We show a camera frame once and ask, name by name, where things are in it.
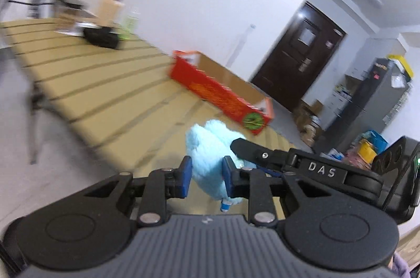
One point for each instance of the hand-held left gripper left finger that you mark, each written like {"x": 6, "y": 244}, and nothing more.
{"x": 185, "y": 176}

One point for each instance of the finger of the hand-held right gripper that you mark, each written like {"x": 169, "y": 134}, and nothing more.
{"x": 256, "y": 153}

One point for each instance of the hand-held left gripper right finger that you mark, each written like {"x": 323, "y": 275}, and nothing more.
{"x": 228, "y": 179}

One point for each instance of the light blue plush toy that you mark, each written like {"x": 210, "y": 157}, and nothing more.
{"x": 206, "y": 153}

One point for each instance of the blue and yellow crates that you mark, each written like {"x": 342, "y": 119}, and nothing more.
{"x": 372, "y": 147}

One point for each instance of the pile of cardboard boxes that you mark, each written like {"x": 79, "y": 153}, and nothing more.
{"x": 308, "y": 125}

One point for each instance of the red cardboard box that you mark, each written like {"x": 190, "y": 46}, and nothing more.
{"x": 216, "y": 94}

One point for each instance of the grey refrigerator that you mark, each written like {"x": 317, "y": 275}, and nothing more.
{"x": 367, "y": 101}

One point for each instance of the white drawer cabinet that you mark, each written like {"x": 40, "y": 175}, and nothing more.
{"x": 343, "y": 97}

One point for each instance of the purple burlap pouch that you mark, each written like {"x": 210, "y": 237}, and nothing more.
{"x": 401, "y": 266}

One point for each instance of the dark brown door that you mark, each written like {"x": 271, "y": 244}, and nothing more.
{"x": 295, "y": 58}

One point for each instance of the yellow bag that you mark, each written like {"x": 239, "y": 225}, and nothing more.
{"x": 402, "y": 63}

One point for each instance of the black cloth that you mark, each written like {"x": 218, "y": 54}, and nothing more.
{"x": 101, "y": 38}

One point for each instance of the green spray bottle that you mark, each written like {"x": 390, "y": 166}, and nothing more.
{"x": 128, "y": 24}

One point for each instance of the ceiling smoke detector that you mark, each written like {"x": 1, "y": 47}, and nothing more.
{"x": 376, "y": 0}

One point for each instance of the clear jar with black lid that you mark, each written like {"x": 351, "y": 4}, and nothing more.
{"x": 69, "y": 14}

